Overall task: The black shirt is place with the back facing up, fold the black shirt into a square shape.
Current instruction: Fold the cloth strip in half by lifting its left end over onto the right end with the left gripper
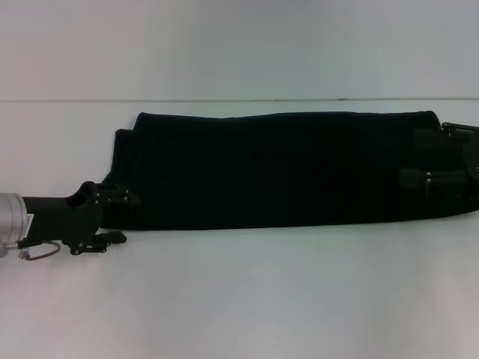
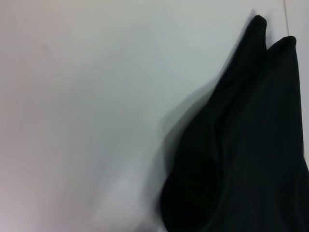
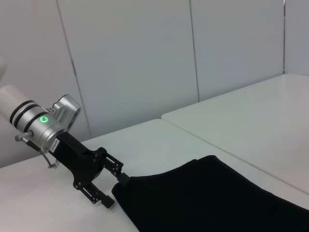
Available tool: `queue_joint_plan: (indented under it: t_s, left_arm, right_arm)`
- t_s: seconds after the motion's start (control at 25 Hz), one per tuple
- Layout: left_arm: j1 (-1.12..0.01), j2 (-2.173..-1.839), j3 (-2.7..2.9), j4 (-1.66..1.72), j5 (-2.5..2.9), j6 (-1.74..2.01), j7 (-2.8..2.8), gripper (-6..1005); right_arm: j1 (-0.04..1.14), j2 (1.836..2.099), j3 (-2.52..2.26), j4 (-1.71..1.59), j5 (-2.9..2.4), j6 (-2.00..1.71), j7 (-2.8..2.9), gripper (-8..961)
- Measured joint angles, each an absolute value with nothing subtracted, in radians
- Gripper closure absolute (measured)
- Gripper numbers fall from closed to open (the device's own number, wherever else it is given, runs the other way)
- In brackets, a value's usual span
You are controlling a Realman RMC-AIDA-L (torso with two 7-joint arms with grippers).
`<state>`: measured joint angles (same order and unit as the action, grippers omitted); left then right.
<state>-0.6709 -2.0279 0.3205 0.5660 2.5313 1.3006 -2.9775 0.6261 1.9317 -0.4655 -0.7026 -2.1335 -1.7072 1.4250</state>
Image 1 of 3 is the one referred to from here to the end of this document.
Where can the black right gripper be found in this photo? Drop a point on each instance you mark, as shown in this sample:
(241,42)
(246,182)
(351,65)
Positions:
(471,149)

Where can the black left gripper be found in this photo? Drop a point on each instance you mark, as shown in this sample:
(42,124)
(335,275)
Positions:
(67,217)

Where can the black shirt with FREE print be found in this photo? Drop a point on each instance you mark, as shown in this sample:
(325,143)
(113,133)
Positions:
(262,168)

